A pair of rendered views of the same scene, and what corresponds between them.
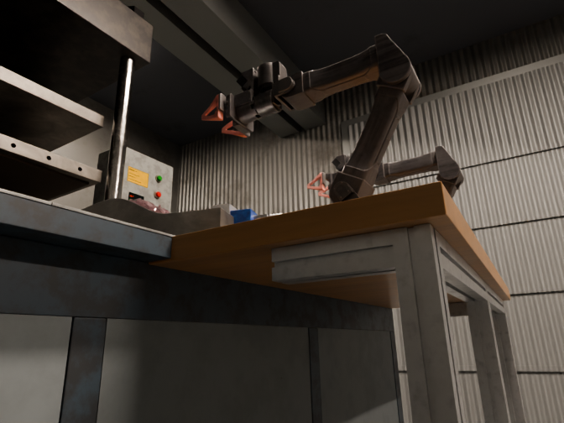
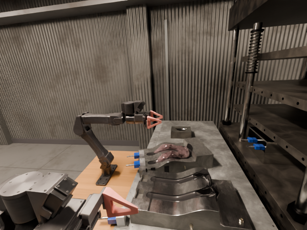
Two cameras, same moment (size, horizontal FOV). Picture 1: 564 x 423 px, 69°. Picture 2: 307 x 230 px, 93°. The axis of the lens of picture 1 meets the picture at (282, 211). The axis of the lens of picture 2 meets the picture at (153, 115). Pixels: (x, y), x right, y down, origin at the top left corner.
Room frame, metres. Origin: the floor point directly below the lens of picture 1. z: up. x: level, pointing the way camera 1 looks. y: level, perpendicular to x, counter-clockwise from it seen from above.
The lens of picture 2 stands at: (1.68, -0.14, 1.47)
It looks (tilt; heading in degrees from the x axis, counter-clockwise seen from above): 18 degrees down; 159
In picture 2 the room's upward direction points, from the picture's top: 3 degrees counter-clockwise
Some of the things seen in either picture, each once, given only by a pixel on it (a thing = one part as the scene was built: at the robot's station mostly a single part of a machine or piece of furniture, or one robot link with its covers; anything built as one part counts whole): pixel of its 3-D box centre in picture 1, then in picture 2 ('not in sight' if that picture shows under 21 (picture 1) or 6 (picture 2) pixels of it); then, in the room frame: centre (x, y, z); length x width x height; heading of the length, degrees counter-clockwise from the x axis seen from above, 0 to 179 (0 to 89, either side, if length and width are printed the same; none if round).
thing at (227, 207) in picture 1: (249, 219); (135, 155); (0.73, 0.06, 0.86); 0.13 x 0.05 x 0.05; 75
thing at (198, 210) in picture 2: not in sight; (185, 194); (1.20, 0.19, 0.87); 0.50 x 0.26 x 0.14; 58
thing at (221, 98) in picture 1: (219, 114); (154, 117); (0.93, 0.16, 1.20); 0.09 x 0.07 x 0.07; 60
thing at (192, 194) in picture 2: not in sight; (182, 184); (1.18, 0.18, 0.92); 0.35 x 0.16 x 0.09; 58
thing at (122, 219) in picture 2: not in sight; (111, 217); (1.13, -0.17, 0.83); 0.13 x 0.05 x 0.05; 71
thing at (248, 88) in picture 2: not in sight; (246, 107); (0.84, 1.06, 1.10); 0.05 x 0.05 x 1.30
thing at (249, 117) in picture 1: (248, 111); (141, 118); (0.92, 0.08, 1.20); 0.10 x 0.07 x 0.07; 150
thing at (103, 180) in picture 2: not in sight; (106, 169); (0.78, -0.16, 0.84); 0.20 x 0.07 x 0.08; 150
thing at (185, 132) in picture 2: not in sight; (181, 132); (0.51, 0.60, 0.84); 0.20 x 0.15 x 0.07; 58
